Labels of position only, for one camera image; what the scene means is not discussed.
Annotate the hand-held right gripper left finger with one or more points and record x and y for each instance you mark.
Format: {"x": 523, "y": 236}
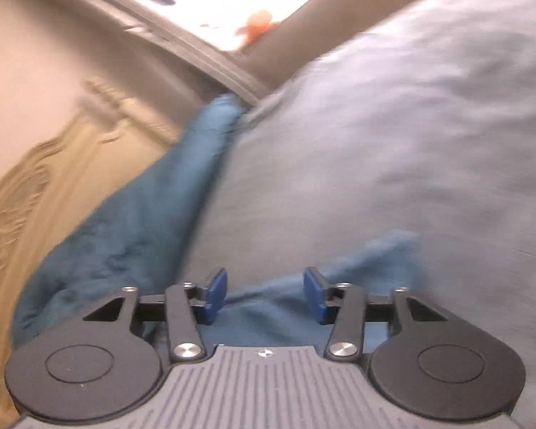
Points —
{"x": 216, "y": 292}

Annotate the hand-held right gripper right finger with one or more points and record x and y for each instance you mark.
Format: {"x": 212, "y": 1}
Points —
{"x": 315, "y": 295}

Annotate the blue denim jeans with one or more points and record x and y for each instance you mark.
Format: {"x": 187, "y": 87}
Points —
{"x": 272, "y": 317}

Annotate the teal duvet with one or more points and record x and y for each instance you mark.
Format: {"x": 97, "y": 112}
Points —
{"x": 138, "y": 219}

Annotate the grey fleece bed blanket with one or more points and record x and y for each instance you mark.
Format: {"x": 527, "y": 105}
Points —
{"x": 384, "y": 143}

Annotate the cream carved headboard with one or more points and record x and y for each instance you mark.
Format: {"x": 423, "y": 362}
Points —
{"x": 49, "y": 187}

